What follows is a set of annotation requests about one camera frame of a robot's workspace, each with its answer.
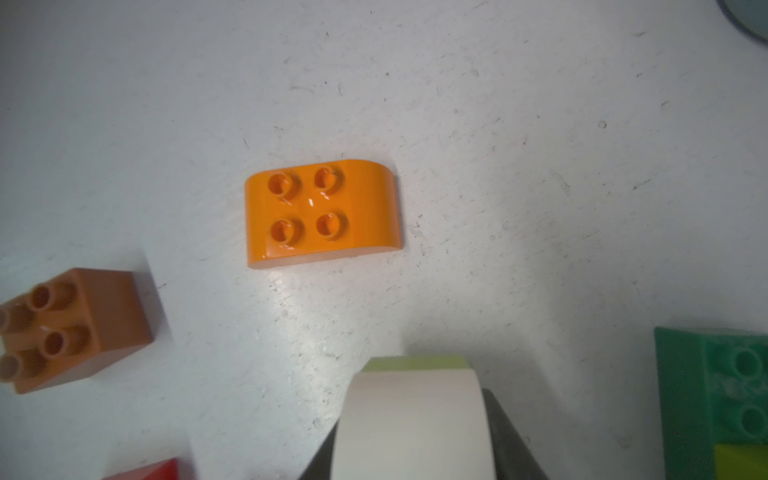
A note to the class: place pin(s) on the brown square lego brick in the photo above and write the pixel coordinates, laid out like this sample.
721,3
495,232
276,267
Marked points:
70,327

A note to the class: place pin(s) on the orange long lego brick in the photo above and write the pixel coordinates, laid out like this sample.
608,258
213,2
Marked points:
319,212

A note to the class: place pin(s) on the white long lego brick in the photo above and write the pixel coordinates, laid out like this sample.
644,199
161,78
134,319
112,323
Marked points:
429,424

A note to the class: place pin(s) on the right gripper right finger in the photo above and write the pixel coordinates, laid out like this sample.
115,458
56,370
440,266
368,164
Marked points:
512,458

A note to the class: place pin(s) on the dark green long lego brick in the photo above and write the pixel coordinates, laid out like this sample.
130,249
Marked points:
712,391

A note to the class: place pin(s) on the red square lego brick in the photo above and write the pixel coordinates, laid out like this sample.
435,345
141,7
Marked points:
163,470

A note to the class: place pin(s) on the teal ceramic cup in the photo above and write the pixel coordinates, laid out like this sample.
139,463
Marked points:
750,17

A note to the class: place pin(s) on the lime square lego brick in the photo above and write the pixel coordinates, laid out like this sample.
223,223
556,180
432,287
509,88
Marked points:
741,462

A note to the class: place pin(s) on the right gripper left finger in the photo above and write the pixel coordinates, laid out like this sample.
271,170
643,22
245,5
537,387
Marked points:
320,466

